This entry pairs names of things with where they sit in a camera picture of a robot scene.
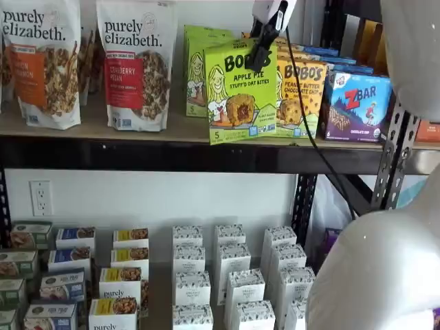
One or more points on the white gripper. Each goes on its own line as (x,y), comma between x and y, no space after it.
(271,8)

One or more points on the green Bobo's apple pie box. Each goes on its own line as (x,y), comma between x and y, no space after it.
(240,103)
(206,30)
(196,86)

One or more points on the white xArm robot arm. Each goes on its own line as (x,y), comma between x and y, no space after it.
(378,268)

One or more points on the yellow Bobo's peanut butter box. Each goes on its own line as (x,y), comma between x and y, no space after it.
(282,43)
(316,113)
(295,55)

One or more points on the blue purple Zbar box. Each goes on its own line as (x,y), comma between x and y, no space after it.
(318,50)
(350,69)
(357,113)
(340,61)

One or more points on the large orange snack box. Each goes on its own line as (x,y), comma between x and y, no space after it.
(369,44)
(428,132)

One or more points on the light wooden shelf board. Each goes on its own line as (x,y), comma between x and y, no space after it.
(429,145)
(137,132)

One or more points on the black metal shelf rack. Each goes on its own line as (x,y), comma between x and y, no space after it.
(137,154)
(429,161)

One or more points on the white organic pantry box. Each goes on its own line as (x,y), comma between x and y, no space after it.
(230,233)
(192,318)
(288,259)
(189,259)
(244,288)
(187,235)
(295,285)
(280,237)
(192,288)
(296,316)
(233,259)
(254,316)

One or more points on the yellow top granola box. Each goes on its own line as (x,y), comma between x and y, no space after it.
(113,314)
(130,258)
(130,237)
(120,283)

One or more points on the blue top granola box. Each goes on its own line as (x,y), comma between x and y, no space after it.
(49,316)
(62,285)
(68,258)
(75,237)

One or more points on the green top granola box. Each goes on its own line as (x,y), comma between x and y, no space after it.
(8,319)
(31,233)
(12,292)
(19,263)

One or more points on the red label granola bag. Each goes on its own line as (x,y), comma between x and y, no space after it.
(137,79)

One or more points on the purely elizabeth granola bag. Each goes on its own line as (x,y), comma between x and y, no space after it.
(87,68)

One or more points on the white plastic sheet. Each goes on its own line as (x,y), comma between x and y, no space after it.
(326,206)

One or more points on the orange label granola bag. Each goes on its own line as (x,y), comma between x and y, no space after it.
(41,68)

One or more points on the blue label granola bag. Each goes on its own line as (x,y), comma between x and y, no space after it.
(5,75)

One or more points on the white wall outlet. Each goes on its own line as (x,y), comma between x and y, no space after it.
(40,198)

